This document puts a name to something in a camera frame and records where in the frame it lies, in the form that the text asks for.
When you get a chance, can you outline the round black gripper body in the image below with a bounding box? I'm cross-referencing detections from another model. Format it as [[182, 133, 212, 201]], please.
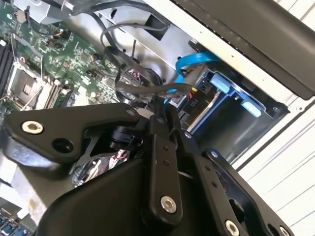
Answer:
[[35, 157, 222, 236]]

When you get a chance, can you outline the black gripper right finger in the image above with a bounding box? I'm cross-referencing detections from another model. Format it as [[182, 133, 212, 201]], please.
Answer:
[[166, 105, 295, 236]]

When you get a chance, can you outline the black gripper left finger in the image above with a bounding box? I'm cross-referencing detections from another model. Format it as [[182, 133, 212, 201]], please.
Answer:
[[2, 98, 183, 226]]

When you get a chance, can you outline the hard disk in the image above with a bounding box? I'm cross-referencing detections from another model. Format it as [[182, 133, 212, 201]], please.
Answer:
[[172, 70, 263, 130]]

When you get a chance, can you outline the blue disk wire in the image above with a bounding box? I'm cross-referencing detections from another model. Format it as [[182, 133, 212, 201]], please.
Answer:
[[164, 51, 220, 102]]

